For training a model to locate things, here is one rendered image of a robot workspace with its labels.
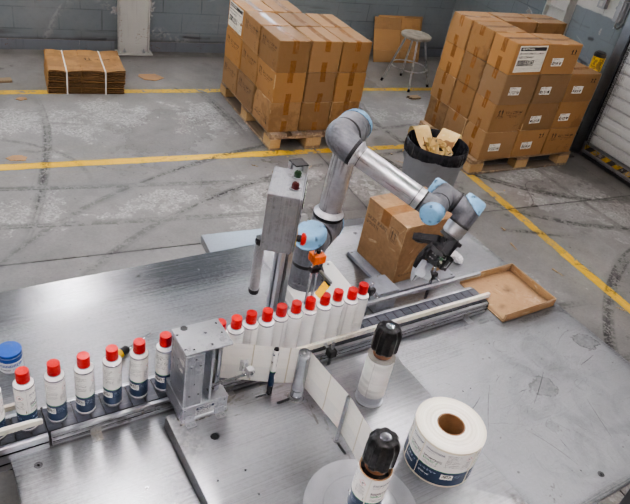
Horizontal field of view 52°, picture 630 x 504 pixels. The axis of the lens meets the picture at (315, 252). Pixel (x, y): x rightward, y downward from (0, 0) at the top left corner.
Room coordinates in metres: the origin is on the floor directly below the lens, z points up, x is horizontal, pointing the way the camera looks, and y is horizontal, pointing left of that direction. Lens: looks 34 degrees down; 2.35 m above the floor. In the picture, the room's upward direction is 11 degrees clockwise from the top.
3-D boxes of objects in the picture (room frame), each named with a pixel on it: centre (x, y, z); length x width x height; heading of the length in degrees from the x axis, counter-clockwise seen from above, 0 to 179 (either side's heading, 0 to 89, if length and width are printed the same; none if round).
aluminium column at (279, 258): (1.71, 0.10, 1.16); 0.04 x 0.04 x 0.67; 37
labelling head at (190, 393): (1.29, 0.26, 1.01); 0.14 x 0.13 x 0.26; 127
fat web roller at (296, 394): (1.39, -0.03, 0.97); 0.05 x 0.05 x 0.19
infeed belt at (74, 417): (1.62, -0.03, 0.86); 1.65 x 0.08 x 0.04; 127
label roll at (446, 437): (1.27, -0.46, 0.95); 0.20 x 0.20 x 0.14
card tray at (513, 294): (2.23, -0.82, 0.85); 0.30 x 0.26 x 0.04; 127
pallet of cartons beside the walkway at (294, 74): (5.52, 0.52, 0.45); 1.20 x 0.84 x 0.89; 33
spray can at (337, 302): (1.69, -0.10, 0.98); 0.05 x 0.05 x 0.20
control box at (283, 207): (1.62, 0.11, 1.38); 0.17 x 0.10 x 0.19; 2
